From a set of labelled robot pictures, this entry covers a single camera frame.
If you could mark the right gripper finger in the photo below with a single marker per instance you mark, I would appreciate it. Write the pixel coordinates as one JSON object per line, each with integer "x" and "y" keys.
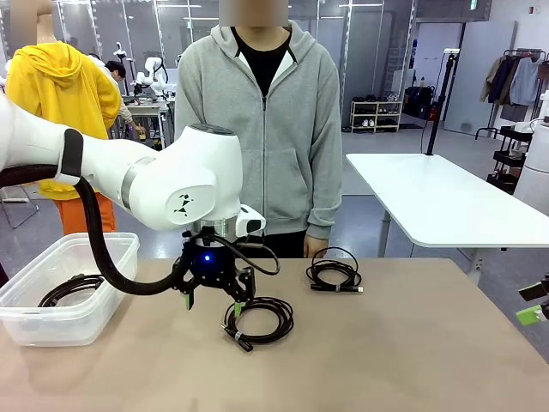
{"x": 529, "y": 316}
{"x": 536, "y": 291}

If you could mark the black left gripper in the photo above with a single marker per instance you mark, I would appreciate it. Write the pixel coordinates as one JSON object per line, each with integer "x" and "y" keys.
{"x": 210, "y": 270}

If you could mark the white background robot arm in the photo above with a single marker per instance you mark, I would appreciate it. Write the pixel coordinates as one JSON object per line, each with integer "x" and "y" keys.
{"x": 154, "y": 77}

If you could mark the grey-sleeved left forearm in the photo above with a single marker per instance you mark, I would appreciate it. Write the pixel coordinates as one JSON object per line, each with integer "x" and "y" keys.
{"x": 325, "y": 206}

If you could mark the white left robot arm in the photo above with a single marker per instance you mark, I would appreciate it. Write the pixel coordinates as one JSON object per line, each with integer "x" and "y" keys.
{"x": 171, "y": 180}

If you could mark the person's left hand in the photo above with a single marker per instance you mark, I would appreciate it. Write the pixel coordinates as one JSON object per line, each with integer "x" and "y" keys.
{"x": 315, "y": 246}

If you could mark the white cylindrical appliance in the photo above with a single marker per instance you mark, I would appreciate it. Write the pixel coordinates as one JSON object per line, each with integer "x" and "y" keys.
{"x": 534, "y": 171}

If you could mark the white side table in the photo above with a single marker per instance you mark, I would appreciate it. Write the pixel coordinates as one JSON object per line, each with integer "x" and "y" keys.
{"x": 450, "y": 201}

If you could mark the black utility cart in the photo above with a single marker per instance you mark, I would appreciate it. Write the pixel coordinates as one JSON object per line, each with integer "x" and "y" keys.
{"x": 510, "y": 159}

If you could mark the clear plastic storage container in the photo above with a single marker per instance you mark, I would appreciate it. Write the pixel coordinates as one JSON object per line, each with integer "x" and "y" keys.
{"x": 64, "y": 330}

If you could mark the person in grey hoodie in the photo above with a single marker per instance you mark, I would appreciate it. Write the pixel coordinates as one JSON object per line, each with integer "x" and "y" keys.
{"x": 274, "y": 150}

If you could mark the cluttered background workbench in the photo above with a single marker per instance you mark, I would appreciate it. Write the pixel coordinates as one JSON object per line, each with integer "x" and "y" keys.
{"x": 150, "y": 111}

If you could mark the black pole with white top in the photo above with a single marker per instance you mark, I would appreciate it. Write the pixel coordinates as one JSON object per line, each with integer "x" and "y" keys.
{"x": 437, "y": 107}

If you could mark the clothes rack with garments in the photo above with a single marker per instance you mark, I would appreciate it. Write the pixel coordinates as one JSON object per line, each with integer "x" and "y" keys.
{"x": 514, "y": 81}

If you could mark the background person in beige jacket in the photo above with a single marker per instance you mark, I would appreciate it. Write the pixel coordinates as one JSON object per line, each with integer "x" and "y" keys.
{"x": 122, "y": 107}

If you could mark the black bags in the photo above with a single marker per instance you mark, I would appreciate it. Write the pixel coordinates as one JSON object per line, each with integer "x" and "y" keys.
{"x": 420, "y": 103}

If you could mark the white partition panel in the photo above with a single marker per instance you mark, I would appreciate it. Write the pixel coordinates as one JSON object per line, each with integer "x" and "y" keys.
{"x": 480, "y": 77}

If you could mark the wooden shoe rack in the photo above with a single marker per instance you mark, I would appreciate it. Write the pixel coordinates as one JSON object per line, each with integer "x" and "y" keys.
{"x": 377, "y": 116}

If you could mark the mannequin in yellow hoodie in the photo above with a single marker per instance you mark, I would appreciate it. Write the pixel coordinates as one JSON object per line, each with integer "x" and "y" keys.
{"x": 56, "y": 86}

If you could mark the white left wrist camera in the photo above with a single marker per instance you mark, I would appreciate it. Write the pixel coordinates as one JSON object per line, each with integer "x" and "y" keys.
{"x": 253, "y": 223}

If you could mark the black stand with white camera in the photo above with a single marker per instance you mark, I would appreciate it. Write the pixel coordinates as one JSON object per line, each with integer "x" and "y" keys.
{"x": 121, "y": 53}

